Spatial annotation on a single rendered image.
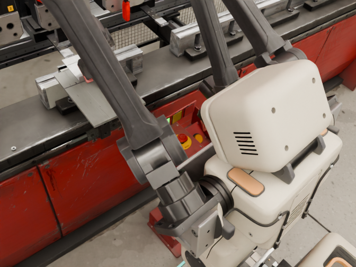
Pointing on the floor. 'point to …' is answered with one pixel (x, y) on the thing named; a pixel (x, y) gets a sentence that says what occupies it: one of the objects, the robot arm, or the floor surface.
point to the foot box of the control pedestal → (172, 246)
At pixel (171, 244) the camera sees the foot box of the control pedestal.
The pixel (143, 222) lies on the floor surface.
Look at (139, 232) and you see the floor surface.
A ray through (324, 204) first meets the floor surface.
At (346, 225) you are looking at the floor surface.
